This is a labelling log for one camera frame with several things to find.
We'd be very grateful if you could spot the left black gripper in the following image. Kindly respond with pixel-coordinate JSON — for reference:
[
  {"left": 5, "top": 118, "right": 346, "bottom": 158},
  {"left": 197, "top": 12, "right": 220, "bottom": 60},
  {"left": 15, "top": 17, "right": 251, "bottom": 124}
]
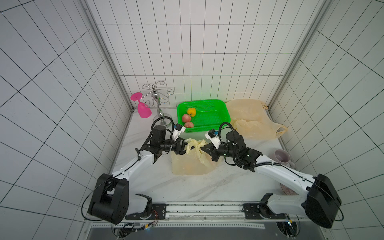
[{"left": 160, "top": 135, "right": 195, "bottom": 152}]

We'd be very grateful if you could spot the yellow printed plastic bag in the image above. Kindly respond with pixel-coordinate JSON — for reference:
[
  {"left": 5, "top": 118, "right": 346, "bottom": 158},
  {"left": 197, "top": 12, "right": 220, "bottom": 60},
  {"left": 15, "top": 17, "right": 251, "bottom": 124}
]
[{"left": 171, "top": 139, "right": 223, "bottom": 176}]

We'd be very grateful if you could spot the pink peach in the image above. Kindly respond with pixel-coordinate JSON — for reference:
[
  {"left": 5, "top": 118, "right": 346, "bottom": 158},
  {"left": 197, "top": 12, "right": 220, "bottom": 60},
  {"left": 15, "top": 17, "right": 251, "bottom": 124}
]
[
  {"left": 184, "top": 122, "right": 194, "bottom": 128},
  {"left": 182, "top": 114, "right": 192, "bottom": 123}
]

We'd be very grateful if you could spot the plain beige plastic bag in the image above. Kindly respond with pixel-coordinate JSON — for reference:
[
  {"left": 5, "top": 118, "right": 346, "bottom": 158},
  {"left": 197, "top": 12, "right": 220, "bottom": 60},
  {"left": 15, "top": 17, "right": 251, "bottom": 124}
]
[{"left": 226, "top": 99, "right": 287, "bottom": 140}]

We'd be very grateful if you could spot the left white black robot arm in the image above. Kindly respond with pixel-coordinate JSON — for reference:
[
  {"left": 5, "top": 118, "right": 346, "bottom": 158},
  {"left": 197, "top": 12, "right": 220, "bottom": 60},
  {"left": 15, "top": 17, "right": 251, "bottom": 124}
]
[{"left": 87, "top": 124, "right": 188, "bottom": 225}]

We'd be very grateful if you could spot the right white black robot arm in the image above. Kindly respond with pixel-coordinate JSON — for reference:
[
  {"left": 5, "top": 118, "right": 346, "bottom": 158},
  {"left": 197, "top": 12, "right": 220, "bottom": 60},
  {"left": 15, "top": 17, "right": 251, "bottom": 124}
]
[{"left": 201, "top": 130, "right": 342, "bottom": 229}]

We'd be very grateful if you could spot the yellow bell pepper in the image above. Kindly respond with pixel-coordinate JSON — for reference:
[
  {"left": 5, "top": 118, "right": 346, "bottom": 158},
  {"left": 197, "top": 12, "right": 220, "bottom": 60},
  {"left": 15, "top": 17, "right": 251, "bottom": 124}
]
[{"left": 187, "top": 108, "right": 197, "bottom": 118}]

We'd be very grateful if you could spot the green plastic basket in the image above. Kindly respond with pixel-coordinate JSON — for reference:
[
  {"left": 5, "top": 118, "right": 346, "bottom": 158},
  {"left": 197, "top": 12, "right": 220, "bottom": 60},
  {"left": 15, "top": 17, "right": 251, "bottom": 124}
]
[{"left": 177, "top": 100, "right": 231, "bottom": 133}]

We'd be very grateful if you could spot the pink plastic wine glass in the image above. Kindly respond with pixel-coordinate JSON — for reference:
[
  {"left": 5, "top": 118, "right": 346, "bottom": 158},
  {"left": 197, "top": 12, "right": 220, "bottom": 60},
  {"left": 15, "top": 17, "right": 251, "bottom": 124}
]
[{"left": 131, "top": 93, "right": 152, "bottom": 119}]

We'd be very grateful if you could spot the silver metal glass rack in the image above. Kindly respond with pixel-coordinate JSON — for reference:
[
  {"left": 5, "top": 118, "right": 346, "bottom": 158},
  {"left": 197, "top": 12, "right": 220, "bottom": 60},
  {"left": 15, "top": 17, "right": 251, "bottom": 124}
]
[{"left": 142, "top": 81, "right": 175, "bottom": 122}]

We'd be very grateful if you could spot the purple mug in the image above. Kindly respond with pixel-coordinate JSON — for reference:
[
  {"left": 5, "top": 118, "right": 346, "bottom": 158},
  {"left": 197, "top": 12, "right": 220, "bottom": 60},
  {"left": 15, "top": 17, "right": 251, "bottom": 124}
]
[{"left": 272, "top": 149, "right": 296, "bottom": 169}]

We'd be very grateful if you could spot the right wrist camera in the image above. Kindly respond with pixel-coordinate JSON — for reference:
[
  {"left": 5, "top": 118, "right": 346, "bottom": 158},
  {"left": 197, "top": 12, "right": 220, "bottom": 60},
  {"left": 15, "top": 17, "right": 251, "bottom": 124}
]
[{"left": 205, "top": 129, "right": 221, "bottom": 150}]

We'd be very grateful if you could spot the aluminium mounting rail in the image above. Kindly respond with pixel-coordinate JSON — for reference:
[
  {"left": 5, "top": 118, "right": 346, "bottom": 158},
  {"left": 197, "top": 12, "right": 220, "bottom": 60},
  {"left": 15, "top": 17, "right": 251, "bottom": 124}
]
[{"left": 85, "top": 200, "right": 326, "bottom": 230}]

